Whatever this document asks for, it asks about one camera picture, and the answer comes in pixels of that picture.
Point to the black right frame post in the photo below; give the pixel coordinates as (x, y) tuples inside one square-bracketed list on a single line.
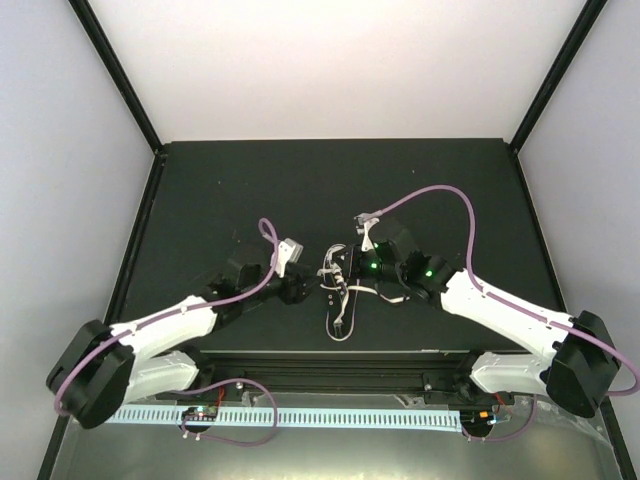
[(572, 44)]

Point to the left controller board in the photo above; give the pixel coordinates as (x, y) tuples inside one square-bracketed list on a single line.
[(200, 413)]

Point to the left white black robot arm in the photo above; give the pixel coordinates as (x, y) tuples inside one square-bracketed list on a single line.
[(107, 366)]

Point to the white slotted cable duct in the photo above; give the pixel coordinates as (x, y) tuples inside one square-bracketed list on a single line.
[(283, 417)]

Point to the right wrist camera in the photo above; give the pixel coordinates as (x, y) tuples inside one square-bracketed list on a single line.
[(364, 223)]

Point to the controller board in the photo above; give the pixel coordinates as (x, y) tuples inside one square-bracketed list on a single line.
[(200, 413), (482, 417)]

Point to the black aluminium rail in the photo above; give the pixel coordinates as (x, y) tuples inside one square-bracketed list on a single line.
[(341, 372)]

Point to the right controller board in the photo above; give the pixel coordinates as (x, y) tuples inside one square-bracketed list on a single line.
[(482, 417)]

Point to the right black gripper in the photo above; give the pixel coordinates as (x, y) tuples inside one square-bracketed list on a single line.
[(356, 264)]

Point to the black table mat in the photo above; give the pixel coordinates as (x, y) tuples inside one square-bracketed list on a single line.
[(449, 193)]

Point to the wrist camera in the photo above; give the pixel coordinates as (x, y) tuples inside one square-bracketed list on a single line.
[(289, 251), (364, 223)]

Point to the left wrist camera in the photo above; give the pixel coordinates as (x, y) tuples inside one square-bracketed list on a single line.
[(289, 251)]

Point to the black left frame post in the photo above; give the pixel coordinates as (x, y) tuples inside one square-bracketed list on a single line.
[(109, 58)]

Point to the black frame post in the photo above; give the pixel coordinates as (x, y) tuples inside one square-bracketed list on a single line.
[(109, 58), (572, 44)]

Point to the black white sneaker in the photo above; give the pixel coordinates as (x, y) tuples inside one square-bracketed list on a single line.
[(339, 294)]

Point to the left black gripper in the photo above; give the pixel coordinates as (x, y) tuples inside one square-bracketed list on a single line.
[(297, 294)]

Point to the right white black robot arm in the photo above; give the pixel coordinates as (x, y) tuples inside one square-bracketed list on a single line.
[(566, 358)]

